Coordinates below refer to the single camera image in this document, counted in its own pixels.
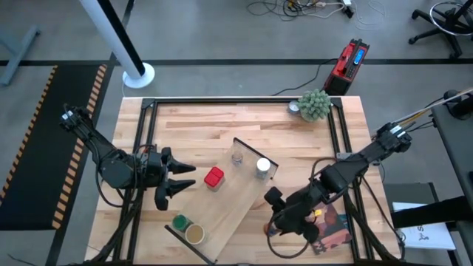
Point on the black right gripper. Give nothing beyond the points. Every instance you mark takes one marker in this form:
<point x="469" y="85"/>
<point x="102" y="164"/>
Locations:
<point x="295" y="210"/>

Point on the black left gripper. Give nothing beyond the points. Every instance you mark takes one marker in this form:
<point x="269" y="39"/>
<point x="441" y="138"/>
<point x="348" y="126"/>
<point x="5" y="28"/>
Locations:
<point x="155" y="170"/>

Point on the green-lid spice jar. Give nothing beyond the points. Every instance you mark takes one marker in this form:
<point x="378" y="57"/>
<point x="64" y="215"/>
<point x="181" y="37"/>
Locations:
<point x="181" y="222"/>

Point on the small clear-lid brown spice jar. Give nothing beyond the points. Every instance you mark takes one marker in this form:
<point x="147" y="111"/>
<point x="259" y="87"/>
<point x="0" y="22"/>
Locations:
<point x="237" y="157"/>

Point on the tan-lid spice jar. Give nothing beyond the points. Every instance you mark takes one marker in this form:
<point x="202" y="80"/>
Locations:
<point x="194" y="234"/>

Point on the white-lid bagel seasoning jar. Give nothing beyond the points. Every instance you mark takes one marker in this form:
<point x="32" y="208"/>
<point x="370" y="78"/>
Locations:
<point x="263" y="167"/>

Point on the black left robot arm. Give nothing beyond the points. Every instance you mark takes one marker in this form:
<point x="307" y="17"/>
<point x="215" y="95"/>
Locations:
<point x="107" y="162"/>

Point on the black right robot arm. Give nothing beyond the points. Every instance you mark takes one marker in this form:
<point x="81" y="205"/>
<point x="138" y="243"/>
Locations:
<point x="354" y="170"/>

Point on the colourful landscape book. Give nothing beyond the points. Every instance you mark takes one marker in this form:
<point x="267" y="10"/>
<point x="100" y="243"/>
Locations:
<point x="334" y="229"/>

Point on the small blue candle bowl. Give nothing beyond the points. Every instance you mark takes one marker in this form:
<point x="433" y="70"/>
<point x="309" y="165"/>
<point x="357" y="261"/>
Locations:
<point x="293" y="107"/>

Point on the potted green succulent plant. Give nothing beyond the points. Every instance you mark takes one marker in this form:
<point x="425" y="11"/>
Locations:
<point x="314" y="105"/>

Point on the white printed paper sheet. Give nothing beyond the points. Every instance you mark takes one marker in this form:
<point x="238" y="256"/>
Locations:
<point x="425" y="232"/>

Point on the black desk crossbeam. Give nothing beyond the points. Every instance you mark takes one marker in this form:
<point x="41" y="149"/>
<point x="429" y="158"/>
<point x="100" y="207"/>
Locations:
<point x="425" y="214"/>

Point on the black hazard-striped floor mat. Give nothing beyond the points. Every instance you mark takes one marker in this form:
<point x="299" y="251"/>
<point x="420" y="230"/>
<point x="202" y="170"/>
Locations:
<point x="40" y="147"/>

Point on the white tower fan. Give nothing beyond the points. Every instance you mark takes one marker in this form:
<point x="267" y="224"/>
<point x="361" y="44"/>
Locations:
<point x="114" y="37"/>

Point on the red portable power station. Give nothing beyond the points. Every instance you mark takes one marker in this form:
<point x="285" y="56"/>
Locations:
<point x="345" y="66"/>

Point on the grey desk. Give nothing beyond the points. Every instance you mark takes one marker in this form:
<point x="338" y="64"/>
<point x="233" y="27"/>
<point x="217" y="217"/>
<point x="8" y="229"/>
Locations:
<point x="456" y="147"/>

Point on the grey table leg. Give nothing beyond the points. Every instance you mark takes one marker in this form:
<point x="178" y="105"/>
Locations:
<point x="18" y="55"/>

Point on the black desk clamp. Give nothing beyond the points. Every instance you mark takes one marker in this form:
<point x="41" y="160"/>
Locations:
<point x="462" y="107"/>

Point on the black office stool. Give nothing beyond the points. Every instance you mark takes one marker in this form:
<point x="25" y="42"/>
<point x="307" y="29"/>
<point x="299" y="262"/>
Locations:
<point x="449" y="22"/>

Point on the black aluminium table frame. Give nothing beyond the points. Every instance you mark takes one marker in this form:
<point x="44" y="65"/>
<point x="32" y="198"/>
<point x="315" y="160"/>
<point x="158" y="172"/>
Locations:
<point x="221" y="100"/>

